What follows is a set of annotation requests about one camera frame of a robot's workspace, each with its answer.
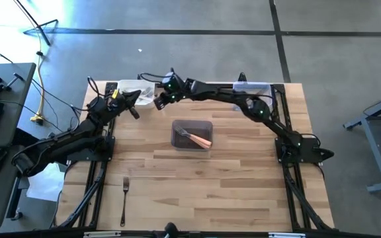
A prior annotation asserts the white plastic bin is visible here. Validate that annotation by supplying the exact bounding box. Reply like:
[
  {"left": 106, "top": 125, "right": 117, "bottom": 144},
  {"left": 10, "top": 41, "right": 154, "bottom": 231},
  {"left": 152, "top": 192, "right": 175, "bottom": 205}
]
[{"left": 116, "top": 79, "right": 156, "bottom": 110}]

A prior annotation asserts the black metal fork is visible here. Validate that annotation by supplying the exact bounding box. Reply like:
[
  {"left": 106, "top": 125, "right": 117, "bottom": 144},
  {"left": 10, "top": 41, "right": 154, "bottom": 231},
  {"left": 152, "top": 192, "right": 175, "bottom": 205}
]
[{"left": 120, "top": 177, "right": 130, "bottom": 227}]

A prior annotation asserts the black aluminium table frame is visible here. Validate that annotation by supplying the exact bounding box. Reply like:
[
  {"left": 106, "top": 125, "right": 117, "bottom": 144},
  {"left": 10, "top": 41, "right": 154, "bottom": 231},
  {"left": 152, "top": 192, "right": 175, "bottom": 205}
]
[{"left": 56, "top": 81, "right": 335, "bottom": 232}]

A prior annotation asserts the black tripod stand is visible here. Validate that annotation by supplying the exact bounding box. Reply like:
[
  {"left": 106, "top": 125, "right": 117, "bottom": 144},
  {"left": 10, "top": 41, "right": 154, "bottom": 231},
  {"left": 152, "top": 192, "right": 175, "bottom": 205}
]
[{"left": 13, "top": 0, "right": 59, "bottom": 47}]

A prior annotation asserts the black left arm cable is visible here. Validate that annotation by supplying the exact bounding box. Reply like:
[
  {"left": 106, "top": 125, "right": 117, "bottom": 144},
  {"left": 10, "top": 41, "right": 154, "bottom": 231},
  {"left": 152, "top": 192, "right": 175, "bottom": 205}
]
[{"left": 86, "top": 75, "right": 102, "bottom": 100}]

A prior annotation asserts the silver bracket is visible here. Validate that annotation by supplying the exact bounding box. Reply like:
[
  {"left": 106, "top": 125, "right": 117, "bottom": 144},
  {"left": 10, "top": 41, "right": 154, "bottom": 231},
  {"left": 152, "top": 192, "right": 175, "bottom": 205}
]
[
  {"left": 83, "top": 230, "right": 122, "bottom": 238},
  {"left": 269, "top": 232, "right": 306, "bottom": 238}
]

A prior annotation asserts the grey computer desk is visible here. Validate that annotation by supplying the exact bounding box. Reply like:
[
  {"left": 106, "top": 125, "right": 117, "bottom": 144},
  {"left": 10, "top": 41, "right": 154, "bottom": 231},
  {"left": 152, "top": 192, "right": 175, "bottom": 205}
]
[{"left": 0, "top": 62, "right": 38, "bottom": 232}]

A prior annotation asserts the white paper sheet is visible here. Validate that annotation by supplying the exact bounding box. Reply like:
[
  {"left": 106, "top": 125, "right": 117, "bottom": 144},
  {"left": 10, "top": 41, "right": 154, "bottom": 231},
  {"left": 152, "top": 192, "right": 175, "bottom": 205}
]
[{"left": 26, "top": 161, "right": 66, "bottom": 202}]

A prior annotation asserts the smoky grey translucent bin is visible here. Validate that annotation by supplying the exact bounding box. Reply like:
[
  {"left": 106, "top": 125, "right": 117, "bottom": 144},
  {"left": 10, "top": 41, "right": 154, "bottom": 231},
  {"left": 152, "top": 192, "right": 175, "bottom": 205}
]
[{"left": 170, "top": 119, "right": 214, "bottom": 152}]

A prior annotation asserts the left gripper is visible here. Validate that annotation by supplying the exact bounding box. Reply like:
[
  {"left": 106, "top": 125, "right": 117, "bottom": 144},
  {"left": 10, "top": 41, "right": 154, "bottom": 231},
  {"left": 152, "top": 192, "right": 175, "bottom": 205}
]
[{"left": 105, "top": 90, "right": 142, "bottom": 121}]

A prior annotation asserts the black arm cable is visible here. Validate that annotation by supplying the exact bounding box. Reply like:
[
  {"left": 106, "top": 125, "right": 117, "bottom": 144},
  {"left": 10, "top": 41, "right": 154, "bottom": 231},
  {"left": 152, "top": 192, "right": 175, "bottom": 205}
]
[
  {"left": 86, "top": 75, "right": 102, "bottom": 100},
  {"left": 137, "top": 67, "right": 175, "bottom": 83}
]

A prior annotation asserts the yellow power cable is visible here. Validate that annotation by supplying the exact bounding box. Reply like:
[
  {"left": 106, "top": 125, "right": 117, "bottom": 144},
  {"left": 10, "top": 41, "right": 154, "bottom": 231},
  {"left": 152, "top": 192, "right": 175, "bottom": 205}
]
[{"left": 30, "top": 32, "right": 46, "bottom": 126}]

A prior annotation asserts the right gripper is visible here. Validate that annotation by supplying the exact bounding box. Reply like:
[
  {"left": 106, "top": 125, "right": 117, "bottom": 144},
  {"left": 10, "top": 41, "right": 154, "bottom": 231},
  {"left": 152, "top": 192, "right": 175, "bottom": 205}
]
[{"left": 153, "top": 87, "right": 187, "bottom": 111}]

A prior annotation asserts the clear plastic bin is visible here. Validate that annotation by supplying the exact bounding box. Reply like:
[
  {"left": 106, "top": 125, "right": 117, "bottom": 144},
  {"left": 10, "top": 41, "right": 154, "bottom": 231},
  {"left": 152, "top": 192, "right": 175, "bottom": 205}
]
[{"left": 232, "top": 81, "right": 273, "bottom": 112}]

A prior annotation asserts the grey metal table frame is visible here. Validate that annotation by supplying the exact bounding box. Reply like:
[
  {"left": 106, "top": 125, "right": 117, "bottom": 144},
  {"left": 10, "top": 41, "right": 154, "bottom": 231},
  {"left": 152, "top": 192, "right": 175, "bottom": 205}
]
[{"left": 343, "top": 85, "right": 381, "bottom": 194}]

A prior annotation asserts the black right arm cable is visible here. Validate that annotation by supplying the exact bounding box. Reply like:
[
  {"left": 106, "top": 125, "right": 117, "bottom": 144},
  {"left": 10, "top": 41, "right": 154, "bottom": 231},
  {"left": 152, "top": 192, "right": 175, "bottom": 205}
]
[{"left": 137, "top": 67, "right": 175, "bottom": 83}]

